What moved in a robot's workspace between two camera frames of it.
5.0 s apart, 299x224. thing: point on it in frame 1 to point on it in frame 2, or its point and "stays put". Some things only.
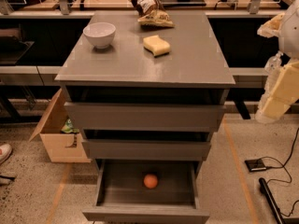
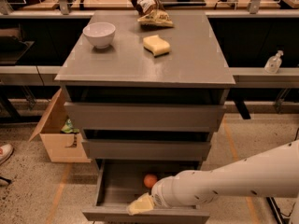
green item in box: [69, 127] stays put
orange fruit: [150, 181] stays put
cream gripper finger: [271, 27] to [169, 191]
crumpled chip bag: [149, 9] stays put
